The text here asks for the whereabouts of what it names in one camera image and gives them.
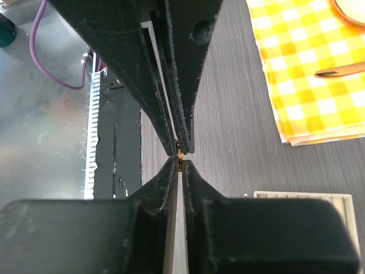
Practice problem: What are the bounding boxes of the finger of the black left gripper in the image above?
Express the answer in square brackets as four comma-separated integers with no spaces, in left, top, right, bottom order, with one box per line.
[164,1,222,154]
[51,1,176,156]

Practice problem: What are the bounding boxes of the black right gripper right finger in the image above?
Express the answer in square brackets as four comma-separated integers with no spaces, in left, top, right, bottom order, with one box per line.
[181,160,360,273]

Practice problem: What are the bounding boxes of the beige jewelry drawer tray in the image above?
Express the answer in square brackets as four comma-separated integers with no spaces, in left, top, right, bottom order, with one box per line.
[253,190,361,257]

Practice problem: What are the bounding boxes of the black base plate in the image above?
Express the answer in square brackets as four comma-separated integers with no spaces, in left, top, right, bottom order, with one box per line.
[94,68,141,200]

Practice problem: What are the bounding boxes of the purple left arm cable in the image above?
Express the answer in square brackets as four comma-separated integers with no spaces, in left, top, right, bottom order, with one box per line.
[29,0,87,91]

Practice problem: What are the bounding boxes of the yellow white checkered cloth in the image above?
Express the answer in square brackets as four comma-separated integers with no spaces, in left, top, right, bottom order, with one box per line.
[247,1,364,146]

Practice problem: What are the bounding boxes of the bird pattern ceramic plate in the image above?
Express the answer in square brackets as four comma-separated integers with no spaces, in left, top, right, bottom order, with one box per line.
[331,0,365,27]

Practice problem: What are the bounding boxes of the gold knife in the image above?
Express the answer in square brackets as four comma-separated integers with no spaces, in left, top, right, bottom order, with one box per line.
[314,62,365,78]

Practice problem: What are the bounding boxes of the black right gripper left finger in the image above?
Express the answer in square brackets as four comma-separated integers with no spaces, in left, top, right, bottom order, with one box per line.
[1,157,178,273]

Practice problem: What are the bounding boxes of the gold twisted ring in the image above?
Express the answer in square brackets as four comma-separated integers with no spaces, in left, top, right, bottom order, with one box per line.
[174,139,185,174]

